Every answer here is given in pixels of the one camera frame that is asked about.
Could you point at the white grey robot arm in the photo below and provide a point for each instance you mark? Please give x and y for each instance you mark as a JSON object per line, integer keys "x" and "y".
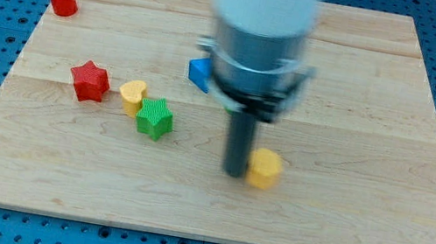
{"x": 257, "y": 54}

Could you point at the green star block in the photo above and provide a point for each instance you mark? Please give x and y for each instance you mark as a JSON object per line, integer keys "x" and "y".
{"x": 154, "y": 118}

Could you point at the red star block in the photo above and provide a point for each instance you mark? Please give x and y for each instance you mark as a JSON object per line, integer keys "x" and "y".
{"x": 90, "y": 81}

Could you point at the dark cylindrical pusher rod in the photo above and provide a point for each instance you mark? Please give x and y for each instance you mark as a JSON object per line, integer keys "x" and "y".
{"x": 242, "y": 127}

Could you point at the blue triangle block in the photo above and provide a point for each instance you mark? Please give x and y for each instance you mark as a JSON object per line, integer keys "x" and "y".
{"x": 199, "y": 71}

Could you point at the yellow hexagon block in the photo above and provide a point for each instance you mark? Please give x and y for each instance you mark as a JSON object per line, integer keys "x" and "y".
{"x": 264, "y": 169}

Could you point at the yellow heart block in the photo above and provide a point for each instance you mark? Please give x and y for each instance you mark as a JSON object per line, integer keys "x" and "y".
{"x": 132, "y": 94}

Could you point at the wooden board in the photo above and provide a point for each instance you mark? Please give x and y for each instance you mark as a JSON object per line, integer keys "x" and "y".
{"x": 358, "y": 152}

